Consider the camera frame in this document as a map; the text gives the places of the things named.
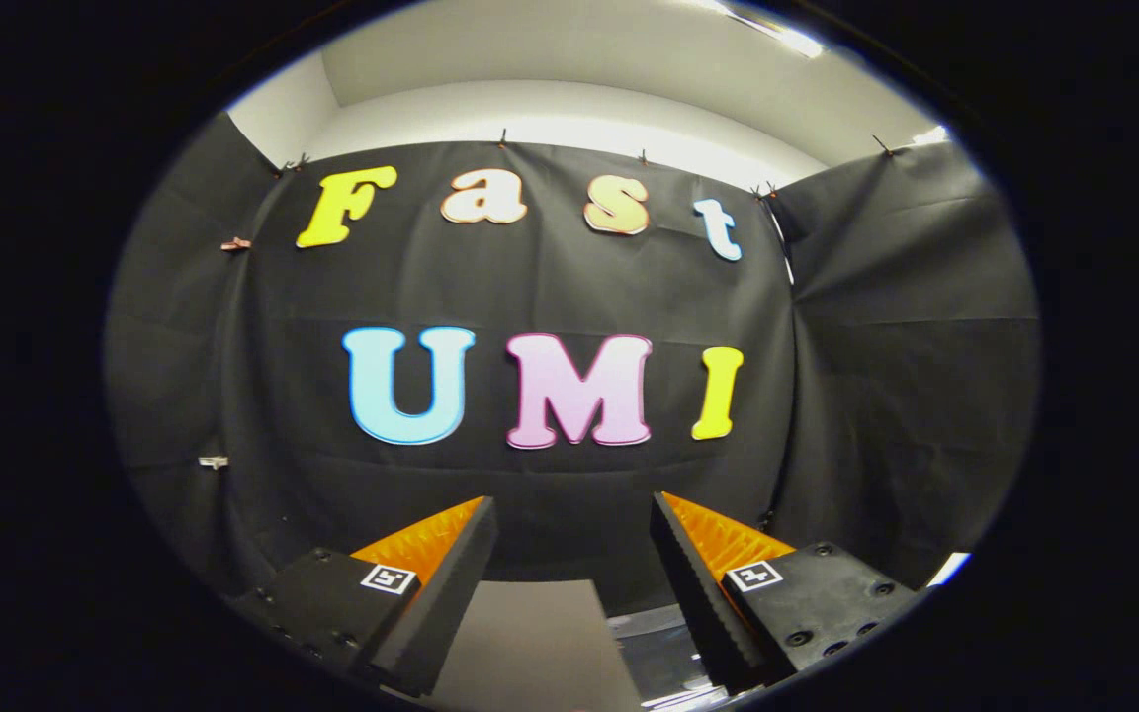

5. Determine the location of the black backdrop cloth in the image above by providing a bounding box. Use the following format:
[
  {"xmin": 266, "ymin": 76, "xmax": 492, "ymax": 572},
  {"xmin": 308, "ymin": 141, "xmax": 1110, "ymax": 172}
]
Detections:
[{"xmin": 103, "ymin": 111, "xmax": 1042, "ymax": 619}]

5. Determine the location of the white panel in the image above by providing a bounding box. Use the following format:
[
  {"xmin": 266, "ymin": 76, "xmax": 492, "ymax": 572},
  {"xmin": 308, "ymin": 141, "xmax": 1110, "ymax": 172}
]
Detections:
[{"xmin": 925, "ymin": 551, "xmax": 973, "ymax": 590}]

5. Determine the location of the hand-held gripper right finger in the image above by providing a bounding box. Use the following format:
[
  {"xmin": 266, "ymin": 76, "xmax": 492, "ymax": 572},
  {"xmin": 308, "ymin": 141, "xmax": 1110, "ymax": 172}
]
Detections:
[{"xmin": 649, "ymin": 491, "xmax": 919, "ymax": 696}]

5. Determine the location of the dark grey washing machine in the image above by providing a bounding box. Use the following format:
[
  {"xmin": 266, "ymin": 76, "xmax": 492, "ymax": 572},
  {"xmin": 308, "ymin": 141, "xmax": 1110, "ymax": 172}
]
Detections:
[{"xmin": 605, "ymin": 603, "xmax": 731, "ymax": 712}]

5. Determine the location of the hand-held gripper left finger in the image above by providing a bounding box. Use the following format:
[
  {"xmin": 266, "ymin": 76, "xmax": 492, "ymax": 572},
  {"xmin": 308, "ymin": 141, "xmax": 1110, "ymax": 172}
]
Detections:
[{"xmin": 231, "ymin": 496, "xmax": 499, "ymax": 698}]

